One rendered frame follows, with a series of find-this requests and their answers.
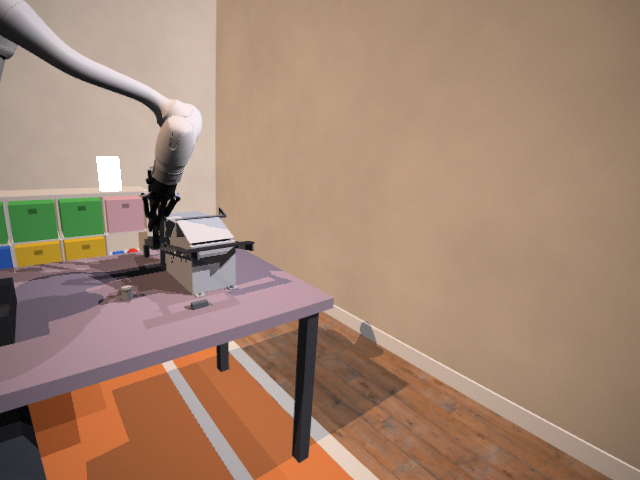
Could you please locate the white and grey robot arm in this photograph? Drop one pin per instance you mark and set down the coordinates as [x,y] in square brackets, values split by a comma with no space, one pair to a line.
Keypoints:
[175,143]

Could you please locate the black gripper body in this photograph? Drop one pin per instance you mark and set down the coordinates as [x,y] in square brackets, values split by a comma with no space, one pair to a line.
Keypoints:
[159,189]

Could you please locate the grey metal cylinder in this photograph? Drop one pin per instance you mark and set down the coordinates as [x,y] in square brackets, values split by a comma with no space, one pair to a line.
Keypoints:
[127,293]

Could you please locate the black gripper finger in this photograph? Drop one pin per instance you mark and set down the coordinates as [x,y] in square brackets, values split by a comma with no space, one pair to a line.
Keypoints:
[163,209]
[150,215]

